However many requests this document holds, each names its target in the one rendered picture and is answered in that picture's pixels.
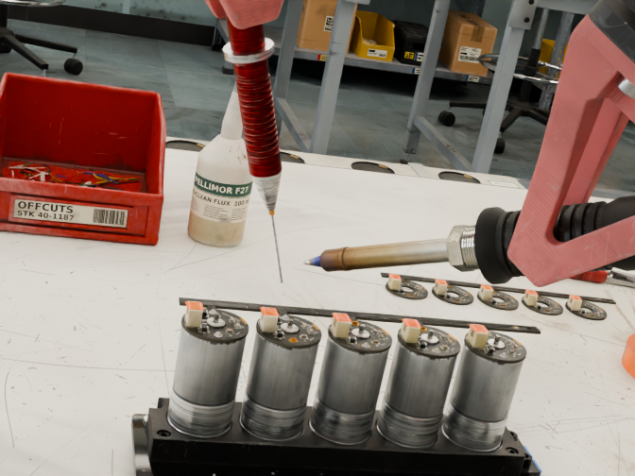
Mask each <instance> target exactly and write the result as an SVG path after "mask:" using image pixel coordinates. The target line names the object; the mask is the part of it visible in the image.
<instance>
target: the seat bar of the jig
mask: <svg viewBox="0 0 635 476"><path fill-rule="evenodd" d="M169 402H170V398H159V399H158V406H157V408H150V407H149V409H148V416H147V423H146V441H147V452H148V461H150V462H166V463H188V464H210V465H233V466H255V467H276V468H320V469H342V470H364V471H385V472H408V473H430V474H452V475H473V476H520V474H521V471H522V467H523V461H524V458H525V455H524V454H523V451H522V450H521V448H520V447H519V445H518V444H517V442H516V441H515V439H514V438H513V436H512V435H511V433H510V431H509V430H508V428H507V427H506V426H505V430H504V433H503V437H502V440H501V444H500V447H499V448H498V449H497V450H493V451H475V450H467V449H464V448H462V447H459V446H457V445H456V444H454V443H453V442H451V441H450V440H449V439H447V438H446V437H445V436H444V435H443V433H442V431H441V427H442V423H443V419H444V416H445V414H443V415H442V419H441V421H440V425H439V429H438V436H437V440H436V443H435V444H434V445H433V446H431V447H429V448H424V449H411V448H406V447H402V446H399V445H396V444H394V443H392V442H390V441H388V440H386V439H385V438H383V437H382V436H381V435H380V434H379V433H378V431H377V429H376V425H377V421H378V416H379V413H380V410H376V411H375V415H374V419H373V423H372V427H371V431H370V435H369V440H368V441H366V442H365V443H362V444H359V445H339V444H336V443H332V442H329V441H327V440H324V439H322V438H320V437H319V436H317V435H316V434H314V433H313V432H312V431H311V429H310V427H309V421H310V416H311V412H312V408H313V406H306V411H305V415H304V420H303V424H302V429H301V434H300V436H299V437H297V438H295V439H293V440H289V441H284V442H274V441H267V440H264V439H260V438H257V437H255V436H253V435H251V434H249V433H247V432H246V431H244V430H243V428H242V427H241V426H240V424H239V419H240V415H241V409H242V404H243V402H241V401H236V402H235V404H234V410H233V415H232V425H231V429H230V430H229V431H228V432H227V433H225V434H223V435H220V436H218V437H212V438H200V437H193V436H189V435H186V434H183V433H180V432H178V431H176V430H175V429H173V428H172V427H171V426H170V425H169V423H168V422H167V415H168V409H169Z"/></svg>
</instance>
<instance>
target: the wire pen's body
mask: <svg viewBox="0 0 635 476"><path fill-rule="evenodd" d="M225 13H226V12H225ZM226 19H227V26H228V32H229V38H230V42H229V43H227V44H226V45H225V46H224V47H223V54H224V59H225V60H226V61H229V62H232V63H233V69H234V73H235V75H236V78H235V82H236V88H237V94H238V100H239V106H240V112H241V118H242V126H243V132H244V138H245V145H246V150H247V157H248V164H249V173H250V174H251V175H252V176H254V177H256V178H268V177H272V176H275V175H277V174H279V173H280V172H281V171H282V169H283V168H282V160H281V153H280V148H279V138H278V131H277V126H276V117H275V110H274V103H273V97H272V89H271V81H270V74H269V72H268V60H267V58H269V57H271V56H272V55H273V54H274V52H275V49H274V42H273V41H272V40H271V39H268V38H265V32H264V25H263V24H260V25H255V26H252V27H248V28H245V29H239V28H237V27H235V26H233V25H232V23H231V21H230V19H229V17H228V15H227V13H226Z"/></svg>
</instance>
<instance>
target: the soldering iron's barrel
mask: <svg viewBox="0 0 635 476"><path fill-rule="evenodd" d="M474 230H475V225H472V226H467V225H459V226H453V228H452V229H451V232H450V234H449V236H448V238H440V239H431V240H420V241H411V242H401V243H392V244H381V245H372V246H354V247H348V246H344V247H342V248H334V249H325V250H324V251H323V252H322V253H321V255H320V258H319V262H320V266H321V267H322V269H324V270H325V271H326V272H335V271H352V270H358V269H370V268H381V267H392V266H404V265H415V264H437V263H449V264H450V265H451V266H452V267H454V268H455V269H457V270H459V271H460V272H472V271H474V270H480V269H479V266H478V263H477V260H476V256H475V250H474Z"/></svg>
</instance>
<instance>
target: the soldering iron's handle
mask: <svg viewBox="0 0 635 476"><path fill-rule="evenodd" d="M520 213H521V210H518V211H515V212H514V211H510V212H506V211H505V210H503V209H502V208H500V207H491V208H486V209H484V210H483V211H482V212H481V213H480V214H479V216H478V218H477V221H476V224H475V230H474V250H475V256H476V261H477V263H478V266H479V269H480V271H481V273H482V275H483V277H484V278H485V280H486V281H487V282H489V283H491V284H504V283H507V282H509V281H510V280H511V279H512V278H514V277H520V276H522V277H525V275H524V274H523V273H522V272H521V271H520V270H519V268H518V267H517V266H516V265H515V264H514V263H513V262H512V261H511V260H510V259H509V258H508V256H507V250H508V247H509V244H510V241H511V238H512V235H513V232H514V230H515V227H516V224H517V221H518V218H519V216H520ZM633 215H635V195H633V196H624V197H618V198H616V199H614V200H612V201H611V202H609V203H607V202H606V201H597V202H594V203H592V202H589V203H583V204H573V205H562V207H561V210H560V212H559V215H558V219H557V221H556V224H555V225H554V228H553V234H554V237H555V238H556V239H557V240H558V241H560V242H567V241H570V240H573V239H574V238H577V237H579V236H582V235H585V234H587V233H590V232H592V231H595V230H599V229H602V228H603V227H606V226H608V225H611V224H613V223H616V222H619V221H621V220H624V219H626V218H629V217H631V216H633ZM613 267H614V268H618V269H621V270H625V271H634V270H635V255H634V256H631V257H628V258H625V259H623V260H620V261H617V262H614V263H610V264H607V265H604V266H601V267H598V268H595V269H593V270H590V272H594V271H599V270H601V271H609V270H611V269H612V268H613Z"/></svg>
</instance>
